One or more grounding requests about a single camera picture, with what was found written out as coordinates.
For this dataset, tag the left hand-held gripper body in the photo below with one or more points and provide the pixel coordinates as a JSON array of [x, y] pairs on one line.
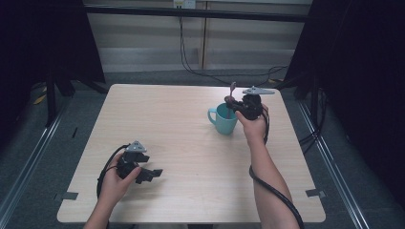
[[129, 165]]

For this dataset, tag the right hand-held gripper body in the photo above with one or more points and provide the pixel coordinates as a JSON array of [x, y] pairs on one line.
[[252, 107]]

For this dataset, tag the pink toothbrush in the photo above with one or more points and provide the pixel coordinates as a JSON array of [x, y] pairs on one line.
[[232, 87]]

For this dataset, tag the teal cup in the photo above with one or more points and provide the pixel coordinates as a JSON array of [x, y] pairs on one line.
[[224, 125]]

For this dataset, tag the person's right hand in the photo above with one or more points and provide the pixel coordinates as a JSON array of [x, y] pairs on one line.
[[254, 130]]

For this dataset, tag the person's left hand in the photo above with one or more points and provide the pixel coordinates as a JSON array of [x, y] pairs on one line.
[[113, 186]]

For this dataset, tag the small black tape strip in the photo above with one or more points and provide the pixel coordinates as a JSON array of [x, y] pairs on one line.
[[74, 132]]

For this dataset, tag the black horizontal bar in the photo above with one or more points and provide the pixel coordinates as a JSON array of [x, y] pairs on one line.
[[197, 13]]

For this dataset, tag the black metal stand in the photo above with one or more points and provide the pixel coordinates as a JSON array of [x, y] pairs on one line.
[[51, 98]]

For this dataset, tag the grey tape piece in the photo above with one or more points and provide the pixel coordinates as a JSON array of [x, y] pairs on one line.
[[315, 193]]

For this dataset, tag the yellow floor tape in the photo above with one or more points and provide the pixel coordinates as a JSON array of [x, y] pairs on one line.
[[39, 99]]

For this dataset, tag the black curtain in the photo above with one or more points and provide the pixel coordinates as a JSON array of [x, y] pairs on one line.
[[359, 79], [41, 47]]

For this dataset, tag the metal floor rail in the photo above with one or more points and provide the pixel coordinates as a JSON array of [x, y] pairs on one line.
[[331, 165], [30, 165]]

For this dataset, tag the white wall power outlet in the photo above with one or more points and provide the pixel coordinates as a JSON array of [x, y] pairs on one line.
[[184, 3]]

